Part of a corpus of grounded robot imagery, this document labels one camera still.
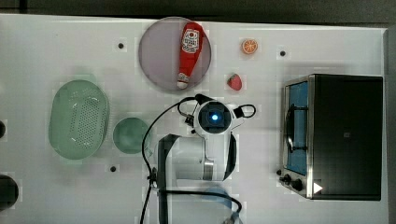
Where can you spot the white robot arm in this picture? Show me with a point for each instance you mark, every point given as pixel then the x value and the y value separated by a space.
pixel 209 154

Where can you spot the green mug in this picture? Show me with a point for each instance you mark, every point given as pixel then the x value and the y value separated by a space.
pixel 129 136

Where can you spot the pink strawberry toy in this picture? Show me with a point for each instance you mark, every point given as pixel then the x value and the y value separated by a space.
pixel 235 82

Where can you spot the grey round plate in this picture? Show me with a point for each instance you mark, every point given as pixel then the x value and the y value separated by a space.
pixel 159 54

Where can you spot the red ketchup bottle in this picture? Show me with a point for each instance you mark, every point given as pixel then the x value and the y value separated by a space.
pixel 191 44

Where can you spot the orange slice toy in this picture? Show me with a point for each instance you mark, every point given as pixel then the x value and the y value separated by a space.
pixel 249 46

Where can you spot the blue bowl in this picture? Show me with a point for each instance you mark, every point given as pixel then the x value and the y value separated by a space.
pixel 220 195

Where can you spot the green perforated colander basket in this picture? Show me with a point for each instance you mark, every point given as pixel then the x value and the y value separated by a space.
pixel 78 119

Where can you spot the black toaster oven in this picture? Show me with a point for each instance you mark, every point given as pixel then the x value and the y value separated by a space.
pixel 332 137

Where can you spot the black cylinder cup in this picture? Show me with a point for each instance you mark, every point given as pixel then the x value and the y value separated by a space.
pixel 2 129

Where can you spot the black cylinder container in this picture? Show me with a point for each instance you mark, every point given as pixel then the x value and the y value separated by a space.
pixel 9 192

